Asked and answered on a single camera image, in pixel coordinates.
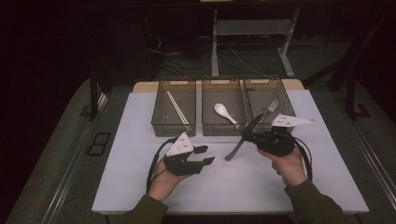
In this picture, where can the metal fork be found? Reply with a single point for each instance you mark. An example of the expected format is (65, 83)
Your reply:
(272, 106)

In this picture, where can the white table mat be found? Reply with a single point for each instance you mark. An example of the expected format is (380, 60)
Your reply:
(236, 189)

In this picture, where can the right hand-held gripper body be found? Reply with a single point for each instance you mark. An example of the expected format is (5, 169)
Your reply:
(275, 141)

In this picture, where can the white metal desk frame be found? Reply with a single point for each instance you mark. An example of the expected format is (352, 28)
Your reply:
(214, 46)

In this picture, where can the black floor socket frame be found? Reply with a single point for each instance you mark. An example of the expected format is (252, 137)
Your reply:
(93, 149)

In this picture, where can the white chopstick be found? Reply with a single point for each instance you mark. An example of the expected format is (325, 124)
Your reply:
(178, 107)

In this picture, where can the metal table knife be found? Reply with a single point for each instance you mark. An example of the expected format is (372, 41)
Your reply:
(233, 152)

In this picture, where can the metal floor rail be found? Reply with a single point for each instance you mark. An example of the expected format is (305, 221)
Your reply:
(373, 158)
(67, 183)

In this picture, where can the smoky clear plastic bin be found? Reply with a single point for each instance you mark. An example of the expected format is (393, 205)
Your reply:
(223, 93)
(258, 93)
(168, 115)

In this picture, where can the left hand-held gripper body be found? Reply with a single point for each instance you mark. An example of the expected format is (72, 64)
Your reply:
(180, 165)

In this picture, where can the black metal stand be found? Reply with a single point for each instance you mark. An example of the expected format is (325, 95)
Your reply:
(93, 96)
(350, 99)

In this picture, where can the white ceramic spoon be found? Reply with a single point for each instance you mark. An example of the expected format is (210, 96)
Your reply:
(221, 109)

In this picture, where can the person's left hand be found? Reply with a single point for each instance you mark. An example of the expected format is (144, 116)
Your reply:
(165, 183)

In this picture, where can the person's right hand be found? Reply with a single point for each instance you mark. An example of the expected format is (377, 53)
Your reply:
(288, 169)

